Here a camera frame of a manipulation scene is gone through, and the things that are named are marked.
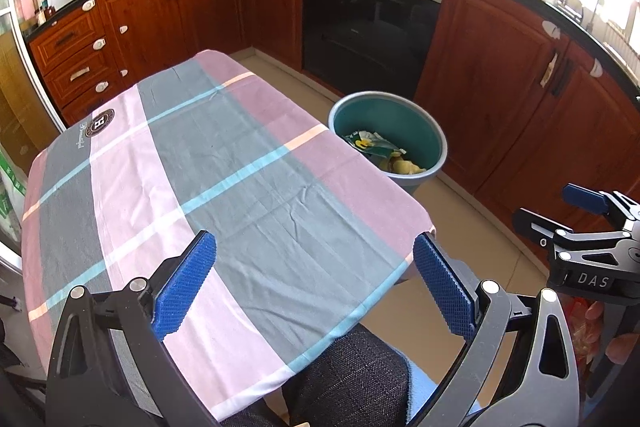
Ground green and white sack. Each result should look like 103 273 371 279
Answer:
0 147 28 243

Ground red patterned bag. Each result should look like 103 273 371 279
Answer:
570 299 602 358

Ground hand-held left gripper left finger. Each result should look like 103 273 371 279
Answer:
45 230 223 427

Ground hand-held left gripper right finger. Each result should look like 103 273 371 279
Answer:
407 232 583 427

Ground plaid pastel tablecloth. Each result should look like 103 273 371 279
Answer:
20 49 436 423

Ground dark grey trousers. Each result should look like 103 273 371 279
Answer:
220 324 411 427

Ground green and grey foil packet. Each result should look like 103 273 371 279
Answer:
345 131 401 158

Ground red-brown wooden kitchen cabinets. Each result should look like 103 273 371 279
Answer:
25 0 640 268

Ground light blue fleece jacket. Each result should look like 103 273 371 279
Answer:
405 357 481 427

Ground black built-in oven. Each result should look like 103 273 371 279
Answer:
301 0 447 100

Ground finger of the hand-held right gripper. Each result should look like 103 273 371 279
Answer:
512 207 576 254
561 183 613 217

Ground person's right hand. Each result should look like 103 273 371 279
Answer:
587 304 640 365

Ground teal plastic waste bin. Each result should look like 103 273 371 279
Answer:
327 92 448 196

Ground glass sliding door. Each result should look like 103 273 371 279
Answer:
0 0 66 268

